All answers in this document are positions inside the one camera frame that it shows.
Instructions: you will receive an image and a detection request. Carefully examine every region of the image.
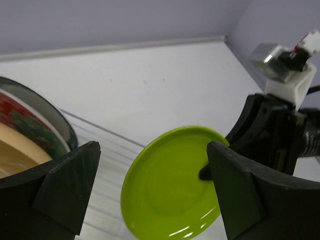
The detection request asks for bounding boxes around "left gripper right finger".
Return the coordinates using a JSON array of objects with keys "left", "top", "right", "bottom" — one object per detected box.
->
[{"left": 207, "top": 141, "right": 320, "bottom": 240}]

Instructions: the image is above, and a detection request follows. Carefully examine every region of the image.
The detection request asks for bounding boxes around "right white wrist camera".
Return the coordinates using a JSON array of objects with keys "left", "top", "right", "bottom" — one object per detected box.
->
[{"left": 249, "top": 29, "right": 320, "bottom": 111}]

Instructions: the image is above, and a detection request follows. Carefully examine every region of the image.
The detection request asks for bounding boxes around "clear wire dish rack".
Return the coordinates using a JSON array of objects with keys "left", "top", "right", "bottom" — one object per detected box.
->
[{"left": 63, "top": 110, "right": 144, "bottom": 240}]

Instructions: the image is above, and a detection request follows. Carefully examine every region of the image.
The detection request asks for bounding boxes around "yellow plate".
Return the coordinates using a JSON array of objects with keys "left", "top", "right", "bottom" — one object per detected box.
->
[{"left": 0, "top": 123, "right": 52, "bottom": 164}]

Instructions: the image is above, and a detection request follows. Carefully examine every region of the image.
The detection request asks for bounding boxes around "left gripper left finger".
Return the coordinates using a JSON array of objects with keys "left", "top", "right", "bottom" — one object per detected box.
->
[{"left": 0, "top": 141, "right": 101, "bottom": 240}]

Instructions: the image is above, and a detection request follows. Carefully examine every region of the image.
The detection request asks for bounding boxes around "lime green plate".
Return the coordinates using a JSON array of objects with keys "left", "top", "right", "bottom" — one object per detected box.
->
[{"left": 120, "top": 125, "right": 229, "bottom": 240}]

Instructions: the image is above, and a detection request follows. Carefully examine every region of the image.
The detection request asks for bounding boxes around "green rim lettered plate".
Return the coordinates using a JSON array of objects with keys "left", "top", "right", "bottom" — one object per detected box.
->
[{"left": 0, "top": 76, "right": 79, "bottom": 150}]

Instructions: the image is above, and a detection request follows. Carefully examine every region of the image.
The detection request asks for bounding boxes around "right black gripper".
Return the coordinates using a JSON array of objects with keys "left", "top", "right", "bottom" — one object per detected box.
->
[{"left": 225, "top": 93, "right": 320, "bottom": 175}]

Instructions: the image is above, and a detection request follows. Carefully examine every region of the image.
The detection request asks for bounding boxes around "beige patterned plate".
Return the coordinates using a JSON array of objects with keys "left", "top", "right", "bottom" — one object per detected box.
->
[{"left": 0, "top": 142, "right": 42, "bottom": 178}]

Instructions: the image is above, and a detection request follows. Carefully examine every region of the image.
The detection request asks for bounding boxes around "red teal flower plate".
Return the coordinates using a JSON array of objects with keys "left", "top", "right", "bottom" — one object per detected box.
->
[{"left": 0, "top": 90, "right": 70, "bottom": 158}]

